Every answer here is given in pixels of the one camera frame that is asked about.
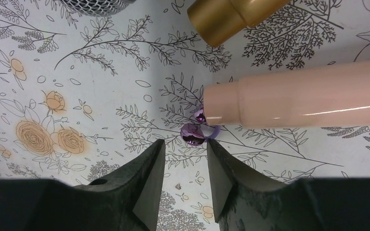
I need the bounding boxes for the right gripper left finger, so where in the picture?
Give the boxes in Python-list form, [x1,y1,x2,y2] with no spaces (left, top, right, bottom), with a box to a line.
[0,139,165,231]

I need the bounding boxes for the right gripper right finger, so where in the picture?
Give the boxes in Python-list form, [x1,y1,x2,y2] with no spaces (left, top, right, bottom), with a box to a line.
[207,139,370,231]

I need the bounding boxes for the purple earbud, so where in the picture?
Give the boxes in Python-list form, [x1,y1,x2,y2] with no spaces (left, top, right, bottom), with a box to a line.
[180,104,221,146]

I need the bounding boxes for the floral patterned table mat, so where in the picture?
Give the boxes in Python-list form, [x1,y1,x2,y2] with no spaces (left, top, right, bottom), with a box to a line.
[0,0,370,231]

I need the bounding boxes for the pink microphone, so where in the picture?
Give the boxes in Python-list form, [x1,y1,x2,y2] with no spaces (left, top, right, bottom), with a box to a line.
[203,61,370,128]

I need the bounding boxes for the gold microphone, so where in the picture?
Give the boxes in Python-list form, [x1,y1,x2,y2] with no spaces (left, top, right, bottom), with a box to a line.
[187,0,290,48]

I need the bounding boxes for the purple glitter microphone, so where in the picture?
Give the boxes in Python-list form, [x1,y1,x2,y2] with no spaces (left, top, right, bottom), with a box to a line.
[61,0,136,17]

